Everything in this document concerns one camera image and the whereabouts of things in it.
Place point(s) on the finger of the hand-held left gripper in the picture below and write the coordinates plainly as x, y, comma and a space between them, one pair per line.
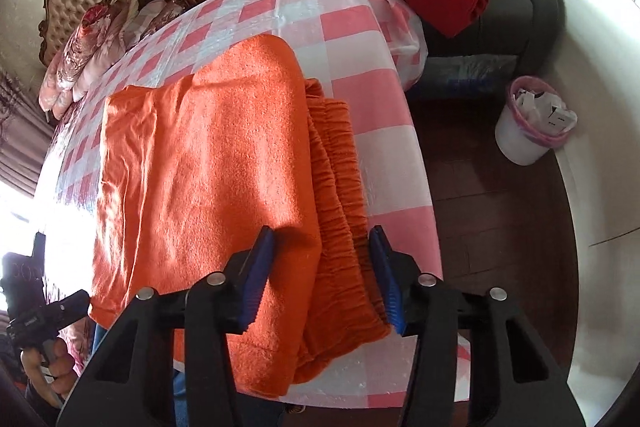
70, 304

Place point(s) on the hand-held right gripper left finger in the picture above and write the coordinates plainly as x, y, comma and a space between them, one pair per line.
257, 277

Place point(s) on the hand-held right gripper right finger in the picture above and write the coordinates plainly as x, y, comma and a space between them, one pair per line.
387, 282

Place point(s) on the orange towel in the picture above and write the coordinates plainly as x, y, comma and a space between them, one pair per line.
200, 167

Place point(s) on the person's left hand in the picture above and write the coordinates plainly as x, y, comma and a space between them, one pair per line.
55, 369

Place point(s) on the floral bed sheet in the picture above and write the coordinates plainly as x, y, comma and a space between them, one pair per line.
80, 347

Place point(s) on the brown curtain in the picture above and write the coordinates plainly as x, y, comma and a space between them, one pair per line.
20, 142

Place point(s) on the white trash bin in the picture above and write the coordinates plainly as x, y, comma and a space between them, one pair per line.
520, 142

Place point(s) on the clear plastic bag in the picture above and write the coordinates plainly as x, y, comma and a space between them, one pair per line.
460, 72

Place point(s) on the pink checkered tablecloth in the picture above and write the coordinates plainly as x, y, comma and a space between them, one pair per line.
350, 57

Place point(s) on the white paper scraps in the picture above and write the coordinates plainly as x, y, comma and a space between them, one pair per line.
545, 109

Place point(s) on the floral pillow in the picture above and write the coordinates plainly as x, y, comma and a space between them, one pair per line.
95, 42

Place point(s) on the white wardrobe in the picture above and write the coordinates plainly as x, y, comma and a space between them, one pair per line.
600, 107

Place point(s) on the black leather sofa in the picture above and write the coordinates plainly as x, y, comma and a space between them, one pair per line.
520, 7

